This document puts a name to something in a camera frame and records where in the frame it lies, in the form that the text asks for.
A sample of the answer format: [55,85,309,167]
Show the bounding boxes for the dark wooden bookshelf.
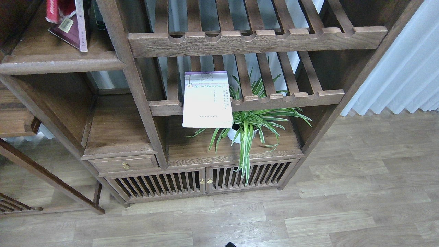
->
[1,0,423,204]

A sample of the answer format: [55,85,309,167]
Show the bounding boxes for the dark maroon hardcover book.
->
[48,0,90,52]

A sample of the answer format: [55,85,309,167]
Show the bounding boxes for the red paperback book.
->
[46,0,76,24]

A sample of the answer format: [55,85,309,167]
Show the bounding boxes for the white pleated curtain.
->
[341,0,439,117]

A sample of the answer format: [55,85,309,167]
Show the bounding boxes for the green spine book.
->
[90,0,106,30]

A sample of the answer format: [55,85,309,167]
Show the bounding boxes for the green spider plant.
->
[195,86,311,183]

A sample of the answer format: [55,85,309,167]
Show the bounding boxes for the white lavender paperback book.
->
[182,71,233,128]

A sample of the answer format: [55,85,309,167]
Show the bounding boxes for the white plant pot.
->
[227,126,258,146]

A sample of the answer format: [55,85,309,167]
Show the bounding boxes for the brass drawer knob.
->
[122,162,130,170]

